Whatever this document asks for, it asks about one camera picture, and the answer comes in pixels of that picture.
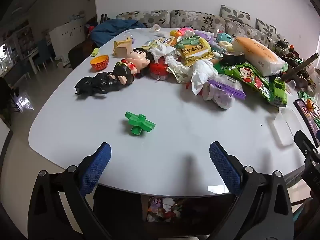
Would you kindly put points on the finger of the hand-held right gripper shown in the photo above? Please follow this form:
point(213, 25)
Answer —
point(303, 140)

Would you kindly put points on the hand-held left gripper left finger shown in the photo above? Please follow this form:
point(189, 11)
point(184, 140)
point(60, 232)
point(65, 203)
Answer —
point(96, 167)

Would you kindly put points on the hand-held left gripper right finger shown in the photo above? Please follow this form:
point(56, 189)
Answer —
point(225, 167)

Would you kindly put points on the green flower toy block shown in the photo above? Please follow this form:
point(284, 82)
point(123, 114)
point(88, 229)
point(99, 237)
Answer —
point(138, 123)

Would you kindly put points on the purple scalloped toy mold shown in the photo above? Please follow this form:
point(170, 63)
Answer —
point(222, 100)

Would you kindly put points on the bin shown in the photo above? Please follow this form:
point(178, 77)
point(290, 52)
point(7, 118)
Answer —
point(162, 208)

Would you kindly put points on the cartoon boy doll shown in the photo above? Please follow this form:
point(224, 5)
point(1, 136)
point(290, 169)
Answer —
point(130, 67)

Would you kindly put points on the clear plastic container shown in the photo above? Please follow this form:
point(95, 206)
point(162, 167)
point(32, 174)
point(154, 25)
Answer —
point(285, 126)

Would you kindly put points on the small orange toy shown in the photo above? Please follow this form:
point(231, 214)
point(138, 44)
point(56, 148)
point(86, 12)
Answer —
point(310, 104)

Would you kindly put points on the teal chair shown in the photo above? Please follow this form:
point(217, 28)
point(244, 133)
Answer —
point(300, 212)

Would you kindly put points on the green toy truck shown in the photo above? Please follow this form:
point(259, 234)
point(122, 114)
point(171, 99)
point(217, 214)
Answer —
point(278, 93)

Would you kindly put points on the green snack bag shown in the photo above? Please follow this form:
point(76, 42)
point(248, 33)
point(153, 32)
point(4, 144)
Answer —
point(247, 78)

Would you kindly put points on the white crumpled tissue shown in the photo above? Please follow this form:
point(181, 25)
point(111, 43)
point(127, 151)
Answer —
point(162, 51)
point(202, 76)

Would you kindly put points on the bagged bread loaf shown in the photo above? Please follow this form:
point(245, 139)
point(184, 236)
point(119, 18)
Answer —
point(260, 55)

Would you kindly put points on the orange bowl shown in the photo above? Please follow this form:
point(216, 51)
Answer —
point(99, 63)

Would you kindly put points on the black tape roll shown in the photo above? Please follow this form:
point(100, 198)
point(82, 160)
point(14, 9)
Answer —
point(233, 62)

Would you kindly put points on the cream crumpled wrapper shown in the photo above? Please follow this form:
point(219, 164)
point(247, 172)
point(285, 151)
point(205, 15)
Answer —
point(178, 72)

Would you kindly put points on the dark chair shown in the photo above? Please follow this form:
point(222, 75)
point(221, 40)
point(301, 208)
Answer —
point(78, 55)

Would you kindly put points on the small yellow-green cylinder toy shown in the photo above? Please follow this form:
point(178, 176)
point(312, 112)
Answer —
point(95, 52)

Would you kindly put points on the red round container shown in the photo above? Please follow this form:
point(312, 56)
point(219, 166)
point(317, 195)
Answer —
point(158, 70)

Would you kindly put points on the yellow-green snack bag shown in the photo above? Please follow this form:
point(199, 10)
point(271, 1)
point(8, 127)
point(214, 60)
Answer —
point(196, 52)

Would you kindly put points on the floral cushion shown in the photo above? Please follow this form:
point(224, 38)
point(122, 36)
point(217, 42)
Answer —
point(235, 13)
point(266, 27)

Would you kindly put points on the small brown cardboard box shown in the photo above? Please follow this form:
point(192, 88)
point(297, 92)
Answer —
point(122, 50)

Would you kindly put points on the purple toy gun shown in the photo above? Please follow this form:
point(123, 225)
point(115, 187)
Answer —
point(210, 40)

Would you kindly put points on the blue chair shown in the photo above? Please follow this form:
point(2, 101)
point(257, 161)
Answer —
point(42, 50)

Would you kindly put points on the teal toy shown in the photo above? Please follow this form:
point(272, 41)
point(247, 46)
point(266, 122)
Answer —
point(223, 37)

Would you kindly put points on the white cabinet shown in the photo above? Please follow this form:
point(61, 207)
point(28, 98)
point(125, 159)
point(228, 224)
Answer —
point(67, 36)

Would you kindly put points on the blue blanket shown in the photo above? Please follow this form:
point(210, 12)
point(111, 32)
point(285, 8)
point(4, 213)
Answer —
point(112, 30)

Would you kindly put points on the biscuit packet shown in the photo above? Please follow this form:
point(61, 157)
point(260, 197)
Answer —
point(160, 42)

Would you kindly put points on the pink toy gun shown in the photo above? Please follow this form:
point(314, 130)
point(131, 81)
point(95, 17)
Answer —
point(185, 31)

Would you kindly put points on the small clear plastic ball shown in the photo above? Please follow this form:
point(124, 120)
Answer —
point(156, 28)

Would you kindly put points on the floral sofa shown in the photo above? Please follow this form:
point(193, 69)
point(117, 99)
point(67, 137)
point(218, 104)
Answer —
point(195, 18)

